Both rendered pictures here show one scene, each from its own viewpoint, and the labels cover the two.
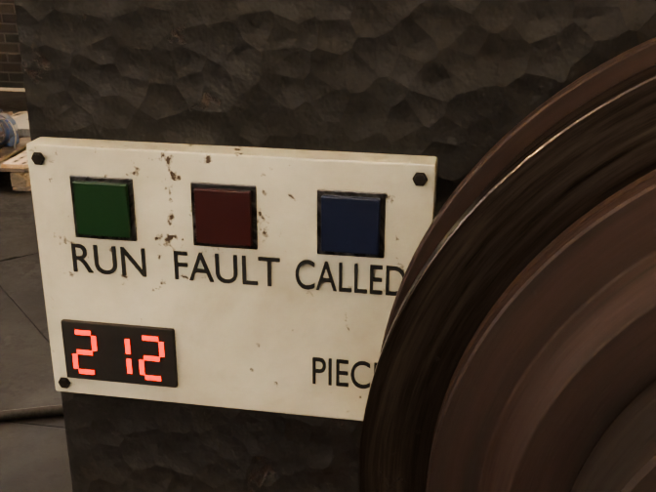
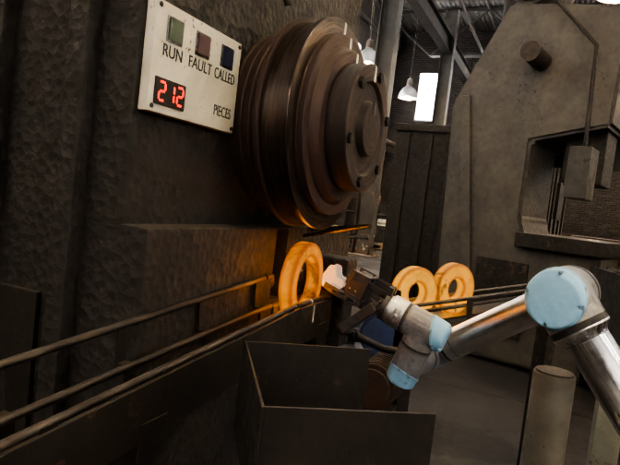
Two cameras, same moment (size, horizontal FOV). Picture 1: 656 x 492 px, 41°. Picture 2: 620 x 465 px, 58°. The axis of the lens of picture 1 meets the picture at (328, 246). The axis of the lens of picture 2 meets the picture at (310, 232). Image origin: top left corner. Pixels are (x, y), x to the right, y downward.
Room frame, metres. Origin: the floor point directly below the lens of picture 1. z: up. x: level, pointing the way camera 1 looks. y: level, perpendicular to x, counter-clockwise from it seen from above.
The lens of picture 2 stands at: (0.06, 1.01, 0.95)
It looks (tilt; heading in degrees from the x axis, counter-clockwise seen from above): 4 degrees down; 284
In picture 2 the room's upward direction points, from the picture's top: 7 degrees clockwise
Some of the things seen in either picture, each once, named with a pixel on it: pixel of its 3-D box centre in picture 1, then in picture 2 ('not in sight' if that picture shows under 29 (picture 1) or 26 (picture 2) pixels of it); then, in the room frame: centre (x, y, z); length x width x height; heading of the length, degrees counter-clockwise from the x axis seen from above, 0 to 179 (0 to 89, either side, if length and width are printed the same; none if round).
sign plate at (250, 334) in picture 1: (230, 283); (196, 73); (0.53, 0.06, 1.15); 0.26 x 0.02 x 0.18; 80
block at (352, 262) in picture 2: not in sight; (330, 299); (0.34, -0.49, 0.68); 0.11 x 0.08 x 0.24; 170
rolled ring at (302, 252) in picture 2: not in sight; (302, 281); (0.37, -0.25, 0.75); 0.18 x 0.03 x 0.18; 81
